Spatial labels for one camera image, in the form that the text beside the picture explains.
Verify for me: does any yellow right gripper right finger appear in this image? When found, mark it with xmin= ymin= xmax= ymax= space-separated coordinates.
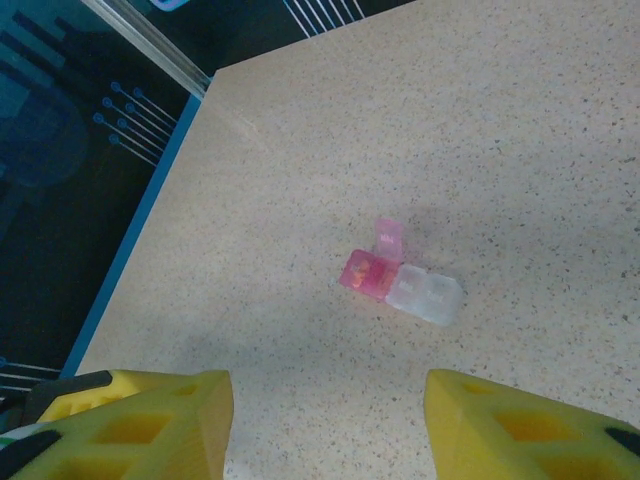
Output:
xmin=424 ymin=368 xmax=640 ymax=480

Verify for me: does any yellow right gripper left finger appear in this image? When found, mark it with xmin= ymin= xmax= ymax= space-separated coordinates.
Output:
xmin=29 ymin=368 xmax=235 ymax=480

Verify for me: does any pink clear pill organizer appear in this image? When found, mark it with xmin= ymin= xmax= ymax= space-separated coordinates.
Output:
xmin=338 ymin=216 xmax=464 ymax=327

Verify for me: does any aluminium left frame post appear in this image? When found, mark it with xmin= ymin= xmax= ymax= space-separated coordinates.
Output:
xmin=82 ymin=0 xmax=212 ymax=97

